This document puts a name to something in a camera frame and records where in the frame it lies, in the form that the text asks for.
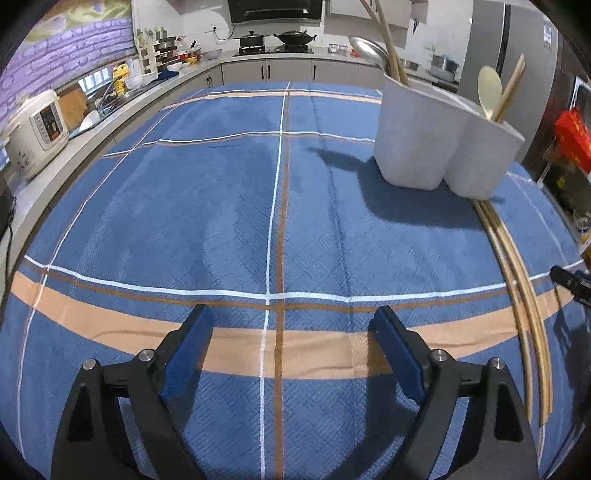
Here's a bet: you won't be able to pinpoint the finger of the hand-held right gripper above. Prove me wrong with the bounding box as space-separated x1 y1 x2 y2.
549 265 591 305

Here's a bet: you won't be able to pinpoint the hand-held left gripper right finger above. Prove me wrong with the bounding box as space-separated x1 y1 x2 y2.
368 305 541 480

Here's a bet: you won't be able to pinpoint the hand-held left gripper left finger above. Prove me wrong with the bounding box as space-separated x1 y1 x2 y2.
51 304 215 480

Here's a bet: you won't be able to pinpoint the pale plastic spoon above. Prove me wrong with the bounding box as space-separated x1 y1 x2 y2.
477 65 504 121

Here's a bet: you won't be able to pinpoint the white two-compartment utensil holder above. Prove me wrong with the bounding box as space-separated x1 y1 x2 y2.
373 74 526 200

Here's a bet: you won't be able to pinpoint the metal spoon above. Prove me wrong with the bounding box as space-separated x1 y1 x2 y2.
348 35 389 73

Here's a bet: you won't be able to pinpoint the metal storage rack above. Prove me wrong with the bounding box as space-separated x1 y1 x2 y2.
531 74 591 261

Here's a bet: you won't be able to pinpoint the red plastic bag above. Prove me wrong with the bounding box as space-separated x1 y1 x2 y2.
554 108 591 169

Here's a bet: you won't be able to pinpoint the blue plaid tablecloth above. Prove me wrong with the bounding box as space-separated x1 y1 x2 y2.
0 82 587 480

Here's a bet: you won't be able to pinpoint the black steel countertop appliance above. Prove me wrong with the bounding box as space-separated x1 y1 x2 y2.
0 178 17 232

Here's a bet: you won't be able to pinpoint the steel steamer pot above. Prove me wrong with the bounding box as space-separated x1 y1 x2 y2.
431 53 461 80

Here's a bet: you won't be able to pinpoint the grey refrigerator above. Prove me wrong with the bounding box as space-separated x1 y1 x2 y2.
455 0 573 163

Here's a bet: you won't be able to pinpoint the steel kitchen sink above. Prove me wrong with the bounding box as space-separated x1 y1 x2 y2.
69 88 153 134

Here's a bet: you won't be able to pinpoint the white floral pressure cooker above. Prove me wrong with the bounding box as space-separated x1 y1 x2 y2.
0 89 70 181

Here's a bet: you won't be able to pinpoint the wooden cutting board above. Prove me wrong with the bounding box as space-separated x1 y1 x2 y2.
58 88 88 130

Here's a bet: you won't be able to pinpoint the chrome faucet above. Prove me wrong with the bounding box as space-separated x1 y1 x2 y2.
99 76 125 110

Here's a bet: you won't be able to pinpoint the yellow dish soap bottle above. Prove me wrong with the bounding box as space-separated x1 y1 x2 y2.
112 62 130 95

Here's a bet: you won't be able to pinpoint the tiered dish rack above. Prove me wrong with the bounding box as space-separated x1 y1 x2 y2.
139 30 182 75

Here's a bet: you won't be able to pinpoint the black gas stove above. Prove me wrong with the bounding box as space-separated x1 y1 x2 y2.
232 45 315 57

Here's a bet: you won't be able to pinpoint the black lidded pot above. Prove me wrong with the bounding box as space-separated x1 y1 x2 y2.
234 31 271 49

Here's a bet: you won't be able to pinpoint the purple brick print blind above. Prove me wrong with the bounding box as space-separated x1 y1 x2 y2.
0 0 134 121

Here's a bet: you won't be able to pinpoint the black wok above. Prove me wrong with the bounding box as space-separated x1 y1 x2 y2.
273 30 318 47

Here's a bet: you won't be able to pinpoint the black range hood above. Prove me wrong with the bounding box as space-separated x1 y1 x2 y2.
228 0 324 24

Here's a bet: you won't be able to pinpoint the grey upper wall cabinets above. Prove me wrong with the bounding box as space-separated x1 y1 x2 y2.
323 0 415 49

